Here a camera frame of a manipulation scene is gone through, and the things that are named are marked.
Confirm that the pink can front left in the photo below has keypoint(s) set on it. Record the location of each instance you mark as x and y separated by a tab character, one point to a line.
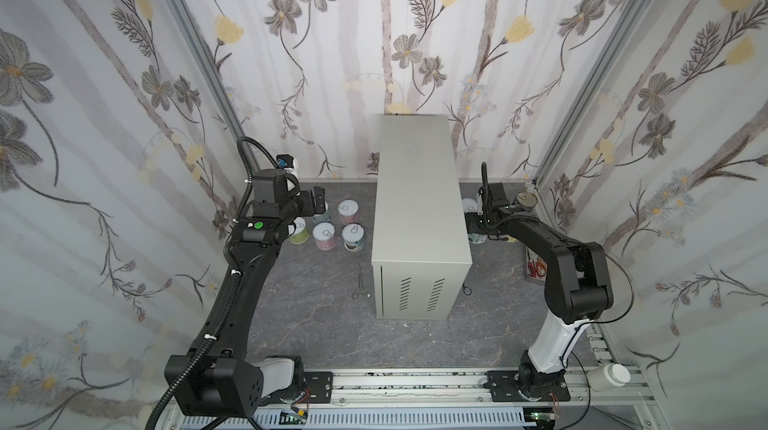
325	236

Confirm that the pink can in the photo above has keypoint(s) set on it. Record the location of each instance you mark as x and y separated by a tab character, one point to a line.
348	211
325	236

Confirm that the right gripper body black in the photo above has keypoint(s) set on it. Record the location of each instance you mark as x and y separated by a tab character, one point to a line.
475	221

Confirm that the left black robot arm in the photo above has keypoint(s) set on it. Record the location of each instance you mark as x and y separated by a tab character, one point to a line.
213	378

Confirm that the teal can rear left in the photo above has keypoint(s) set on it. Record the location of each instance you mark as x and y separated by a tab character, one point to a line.
323	217

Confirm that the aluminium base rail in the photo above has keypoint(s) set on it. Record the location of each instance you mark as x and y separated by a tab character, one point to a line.
456	398

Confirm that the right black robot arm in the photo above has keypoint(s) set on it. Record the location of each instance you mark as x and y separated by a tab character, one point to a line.
577	288

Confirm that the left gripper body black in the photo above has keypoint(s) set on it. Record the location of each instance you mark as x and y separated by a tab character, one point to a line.
303	204

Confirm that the pink can rear left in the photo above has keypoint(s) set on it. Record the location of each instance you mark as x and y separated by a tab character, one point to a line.
348	211

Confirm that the teal coconut can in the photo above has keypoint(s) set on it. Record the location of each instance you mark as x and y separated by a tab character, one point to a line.
353	236
471	215

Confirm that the dark open tin can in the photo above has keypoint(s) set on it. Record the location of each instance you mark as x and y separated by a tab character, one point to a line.
527	200

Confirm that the white plastic bottle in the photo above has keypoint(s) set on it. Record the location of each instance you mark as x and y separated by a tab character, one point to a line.
608	377

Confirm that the grey metal cabinet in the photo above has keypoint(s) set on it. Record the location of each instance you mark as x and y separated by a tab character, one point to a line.
420	248

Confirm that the green label can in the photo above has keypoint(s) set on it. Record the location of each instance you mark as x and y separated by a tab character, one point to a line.
299	232

